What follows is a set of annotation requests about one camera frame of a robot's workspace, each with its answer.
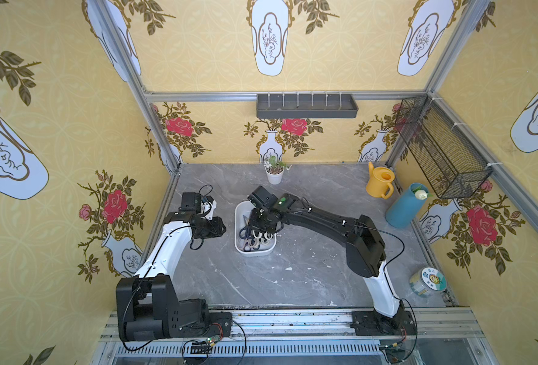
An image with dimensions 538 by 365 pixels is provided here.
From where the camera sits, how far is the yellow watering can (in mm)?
1022

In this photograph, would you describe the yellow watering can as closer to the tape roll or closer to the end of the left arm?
the tape roll

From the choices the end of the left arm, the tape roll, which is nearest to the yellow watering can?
the tape roll

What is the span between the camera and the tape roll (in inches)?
29.9

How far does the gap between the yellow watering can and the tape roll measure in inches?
14.0
